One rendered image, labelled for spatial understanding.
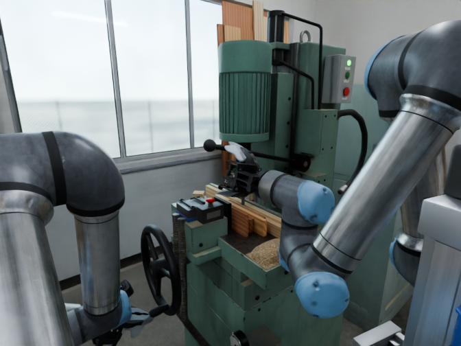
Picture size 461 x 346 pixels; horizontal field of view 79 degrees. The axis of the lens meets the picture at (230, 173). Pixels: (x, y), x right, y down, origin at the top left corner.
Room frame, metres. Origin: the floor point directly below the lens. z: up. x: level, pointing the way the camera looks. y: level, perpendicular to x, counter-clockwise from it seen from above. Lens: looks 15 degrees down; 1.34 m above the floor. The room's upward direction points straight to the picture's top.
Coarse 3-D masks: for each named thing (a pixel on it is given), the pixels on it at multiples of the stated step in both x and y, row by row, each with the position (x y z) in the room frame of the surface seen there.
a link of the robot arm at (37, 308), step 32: (0, 160) 0.34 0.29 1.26; (32, 160) 0.36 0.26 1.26; (0, 192) 0.31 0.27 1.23; (32, 192) 0.33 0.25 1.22; (64, 192) 0.38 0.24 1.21; (0, 224) 0.29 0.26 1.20; (32, 224) 0.31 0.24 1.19; (0, 256) 0.26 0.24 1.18; (32, 256) 0.28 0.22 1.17; (0, 288) 0.24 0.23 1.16; (32, 288) 0.25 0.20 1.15; (0, 320) 0.22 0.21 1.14; (32, 320) 0.22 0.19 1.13; (64, 320) 0.25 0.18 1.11
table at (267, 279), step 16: (224, 240) 0.80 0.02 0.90; (240, 240) 0.80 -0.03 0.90; (256, 240) 0.80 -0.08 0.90; (192, 256) 0.77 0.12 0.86; (208, 256) 0.78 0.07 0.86; (224, 256) 0.79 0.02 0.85; (240, 256) 0.73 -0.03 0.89; (256, 272) 0.67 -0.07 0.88; (272, 272) 0.65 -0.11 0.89; (288, 272) 0.69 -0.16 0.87
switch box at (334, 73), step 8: (328, 56) 1.04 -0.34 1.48; (336, 56) 1.01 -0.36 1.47; (344, 56) 1.02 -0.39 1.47; (352, 56) 1.05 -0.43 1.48; (328, 64) 1.04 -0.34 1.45; (336, 64) 1.01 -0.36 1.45; (344, 64) 1.02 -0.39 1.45; (352, 64) 1.05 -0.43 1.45; (328, 72) 1.04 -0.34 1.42; (336, 72) 1.01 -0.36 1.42; (344, 72) 1.02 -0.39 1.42; (352, 72) 1.05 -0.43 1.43; (328, 80) 1.03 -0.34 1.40; (336, 80) 1.01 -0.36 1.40; (352, 80) 1.05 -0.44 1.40; (328, 88) 1.03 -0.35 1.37; (336, 88) 1.01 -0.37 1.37; (344, 88) 1.03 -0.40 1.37; (352, 88) 1.06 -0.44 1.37; (328, 96) 1.03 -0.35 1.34; (336, 96) 1.01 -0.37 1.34; (344, 96) 1.03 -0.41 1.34
